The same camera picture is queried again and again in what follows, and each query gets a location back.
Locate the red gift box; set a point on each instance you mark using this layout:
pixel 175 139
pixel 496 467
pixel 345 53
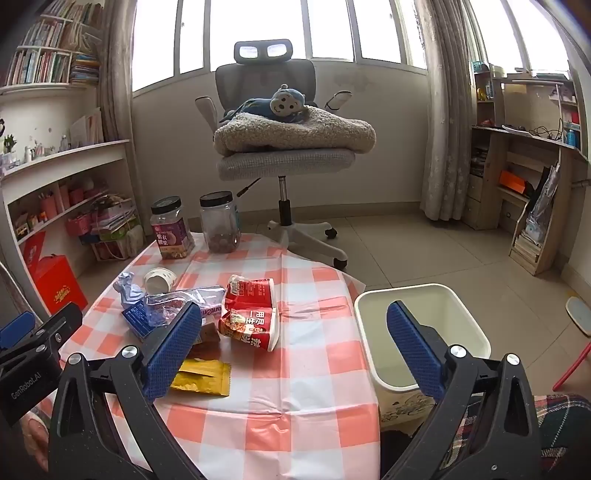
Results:
pixel 57 284

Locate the yellow snack packet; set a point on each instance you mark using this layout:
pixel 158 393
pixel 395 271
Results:
pixel 205 378

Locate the white plastic trash bin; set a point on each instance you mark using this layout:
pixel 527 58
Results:
pixel 415 300

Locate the person's plaid trouser leg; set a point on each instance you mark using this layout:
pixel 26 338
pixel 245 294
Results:
pixel 563 434

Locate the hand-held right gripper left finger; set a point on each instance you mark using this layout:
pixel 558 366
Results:
pixel 171 350

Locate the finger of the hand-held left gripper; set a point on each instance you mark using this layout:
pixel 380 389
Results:
pixel 16 328
pixel 60 325

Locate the clear plastic jar black lid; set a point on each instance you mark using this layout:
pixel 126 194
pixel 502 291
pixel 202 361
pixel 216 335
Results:
pixel 220 224

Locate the red instant noodle package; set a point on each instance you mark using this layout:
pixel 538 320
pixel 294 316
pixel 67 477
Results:
pixel 249 314

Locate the blue monkey plush toy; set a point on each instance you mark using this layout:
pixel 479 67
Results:
pixel 284 102

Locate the orange white checked tablecloth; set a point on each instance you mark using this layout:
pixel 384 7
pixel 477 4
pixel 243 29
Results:
pixel 295 406

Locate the wooden desk with shelves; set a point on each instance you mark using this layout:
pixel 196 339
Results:
pixel 531 138

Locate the beige patterned curtain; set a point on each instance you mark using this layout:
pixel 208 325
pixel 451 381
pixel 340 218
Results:
pixel 113 69
pixel 445 115

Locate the beige fleece blanket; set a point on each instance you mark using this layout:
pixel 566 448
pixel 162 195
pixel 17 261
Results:
pixel 300 131

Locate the person's left hand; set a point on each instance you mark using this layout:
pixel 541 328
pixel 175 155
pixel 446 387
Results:
pixel 34 438

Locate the orange box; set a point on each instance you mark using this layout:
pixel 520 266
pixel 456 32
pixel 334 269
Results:
pixel 511 182

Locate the brown snack packet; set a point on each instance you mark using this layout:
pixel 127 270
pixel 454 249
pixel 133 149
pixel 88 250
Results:
pixel 207 339

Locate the red plastic chair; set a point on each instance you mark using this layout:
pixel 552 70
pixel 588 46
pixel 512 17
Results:
pixel 575 367

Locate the stack of books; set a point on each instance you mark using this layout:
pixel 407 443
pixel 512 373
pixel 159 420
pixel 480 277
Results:
pixel 526 249

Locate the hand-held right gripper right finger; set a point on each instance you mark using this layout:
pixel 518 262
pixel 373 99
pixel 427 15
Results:
pixel 413 350

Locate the labelled plastic jar black lid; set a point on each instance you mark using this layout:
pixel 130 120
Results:
pixel 171 230

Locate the grey office chair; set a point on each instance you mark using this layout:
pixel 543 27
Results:
pixel 277 184

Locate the silver foil bag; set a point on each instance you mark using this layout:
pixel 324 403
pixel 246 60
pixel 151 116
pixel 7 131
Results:
pixel 545 203

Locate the pale bathroom scale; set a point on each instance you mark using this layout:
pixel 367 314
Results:
pixel 581 314

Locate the white bookshelf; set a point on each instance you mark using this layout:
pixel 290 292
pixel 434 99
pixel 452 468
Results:
pixel 60 157

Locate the white paper cup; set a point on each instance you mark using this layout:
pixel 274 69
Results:
pixel 159 280

